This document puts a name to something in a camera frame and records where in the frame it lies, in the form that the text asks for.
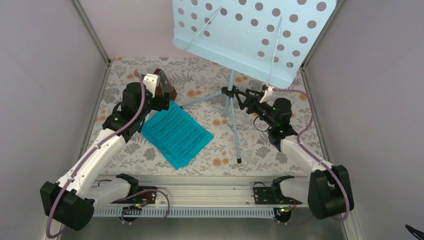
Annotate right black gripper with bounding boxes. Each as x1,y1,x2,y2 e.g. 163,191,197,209
235,89,276,128

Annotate brown wooden metronome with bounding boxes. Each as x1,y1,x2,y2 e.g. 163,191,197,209
154,68,177,101

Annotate blue sheet music page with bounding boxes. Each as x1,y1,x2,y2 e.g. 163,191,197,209
141,101,214,170

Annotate light blue music stand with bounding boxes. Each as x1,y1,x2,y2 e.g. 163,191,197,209
171,0,338,165

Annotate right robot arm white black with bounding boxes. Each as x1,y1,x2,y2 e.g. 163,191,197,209
234,89,355,221

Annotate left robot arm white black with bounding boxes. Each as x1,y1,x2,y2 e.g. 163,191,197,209
40,82,172,239

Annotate floral patterned table mat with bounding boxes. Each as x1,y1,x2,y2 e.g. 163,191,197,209
90,57,304,177

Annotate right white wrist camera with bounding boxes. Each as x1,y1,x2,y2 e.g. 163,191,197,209
259,83,274,103

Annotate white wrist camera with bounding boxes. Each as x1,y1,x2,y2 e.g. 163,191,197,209
143,73,160,98
259,83,274,103

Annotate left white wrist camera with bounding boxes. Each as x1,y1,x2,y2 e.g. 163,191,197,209
143,73,160,98

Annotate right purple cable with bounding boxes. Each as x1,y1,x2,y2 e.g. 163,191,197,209
271,87,351,222

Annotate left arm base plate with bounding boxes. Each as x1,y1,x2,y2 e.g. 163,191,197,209
112,186,158,206

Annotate aluminium rail frame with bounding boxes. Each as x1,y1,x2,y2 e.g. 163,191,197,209
89,175,318,226

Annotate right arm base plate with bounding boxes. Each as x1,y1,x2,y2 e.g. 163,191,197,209
253,186,276,205

